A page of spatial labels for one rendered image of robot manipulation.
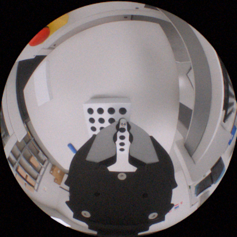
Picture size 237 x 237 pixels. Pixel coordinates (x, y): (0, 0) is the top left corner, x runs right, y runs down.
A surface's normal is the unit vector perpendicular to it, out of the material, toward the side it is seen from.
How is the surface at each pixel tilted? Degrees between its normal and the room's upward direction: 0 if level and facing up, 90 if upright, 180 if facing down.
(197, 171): 90
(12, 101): 90
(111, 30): 0
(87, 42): 0
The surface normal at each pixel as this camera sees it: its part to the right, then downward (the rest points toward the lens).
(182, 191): -0.25, -0.86
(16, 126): 0.98, -0.15
